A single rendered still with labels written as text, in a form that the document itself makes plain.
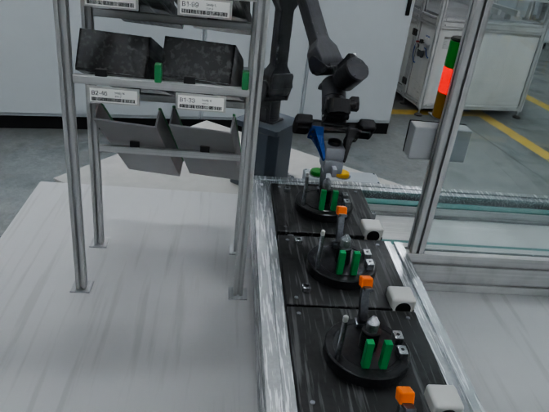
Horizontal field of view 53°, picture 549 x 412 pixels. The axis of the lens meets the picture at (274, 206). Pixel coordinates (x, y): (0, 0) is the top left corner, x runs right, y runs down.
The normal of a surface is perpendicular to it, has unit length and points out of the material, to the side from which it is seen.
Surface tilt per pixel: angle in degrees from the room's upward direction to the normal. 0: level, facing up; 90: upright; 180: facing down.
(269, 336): 0
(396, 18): 90
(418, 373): 0
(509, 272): 90
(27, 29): 90
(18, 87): 90
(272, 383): 0
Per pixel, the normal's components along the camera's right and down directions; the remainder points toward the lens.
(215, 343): 0.11, -0.87
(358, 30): 0.22, 0.48
